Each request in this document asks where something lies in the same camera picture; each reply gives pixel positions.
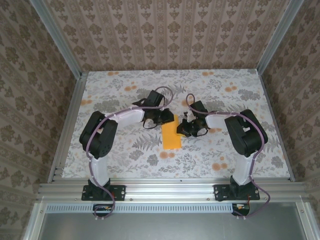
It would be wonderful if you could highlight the grey metal sheet panel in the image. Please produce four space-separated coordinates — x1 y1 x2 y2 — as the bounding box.
23 201 320 240

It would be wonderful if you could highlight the floral patterned table cover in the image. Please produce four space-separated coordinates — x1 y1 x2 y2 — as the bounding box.
60 69 293 180

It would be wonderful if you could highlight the aluminium cross rail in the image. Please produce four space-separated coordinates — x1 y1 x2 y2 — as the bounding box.
37 181 310 202

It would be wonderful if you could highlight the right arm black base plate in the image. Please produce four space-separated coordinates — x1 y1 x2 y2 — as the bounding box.
213 184 261 202

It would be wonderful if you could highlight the aluminium side rail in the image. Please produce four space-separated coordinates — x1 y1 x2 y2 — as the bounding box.
47 72 88 183
258 71 296 182

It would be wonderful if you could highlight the grey slotted cable duct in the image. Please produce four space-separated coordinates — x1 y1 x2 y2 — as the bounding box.
46 202 233 214

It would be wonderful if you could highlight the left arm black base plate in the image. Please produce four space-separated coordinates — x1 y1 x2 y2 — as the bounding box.
81 184 126 202

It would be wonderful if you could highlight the black electronics board with wires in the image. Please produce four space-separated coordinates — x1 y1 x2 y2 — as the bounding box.
92 203 114 218
231 202 251 216

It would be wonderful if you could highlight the aluminium upright post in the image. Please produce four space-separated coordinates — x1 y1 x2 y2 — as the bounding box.
29 0 84 79
256 0 305 74

